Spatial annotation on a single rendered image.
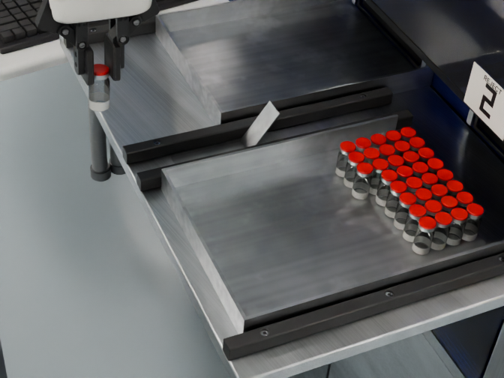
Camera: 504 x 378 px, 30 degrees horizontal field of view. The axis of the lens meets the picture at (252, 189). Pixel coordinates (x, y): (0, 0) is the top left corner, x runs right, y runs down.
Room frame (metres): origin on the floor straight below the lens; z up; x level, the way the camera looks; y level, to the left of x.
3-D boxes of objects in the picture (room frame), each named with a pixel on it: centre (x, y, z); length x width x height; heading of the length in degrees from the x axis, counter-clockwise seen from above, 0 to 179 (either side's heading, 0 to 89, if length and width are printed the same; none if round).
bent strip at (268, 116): (0.96, 0.04, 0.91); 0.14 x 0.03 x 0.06; 117
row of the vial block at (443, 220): (0.89, -0.19, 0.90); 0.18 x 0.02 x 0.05; 27
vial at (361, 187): (0.90, -0.14, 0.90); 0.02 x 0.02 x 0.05
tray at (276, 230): (0.84, -0.10, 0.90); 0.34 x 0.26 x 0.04; 117
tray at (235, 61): (1.20, -0.04, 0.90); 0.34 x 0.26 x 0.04; 117
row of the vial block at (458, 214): (0.90, -0.21, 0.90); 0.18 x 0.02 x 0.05; 27
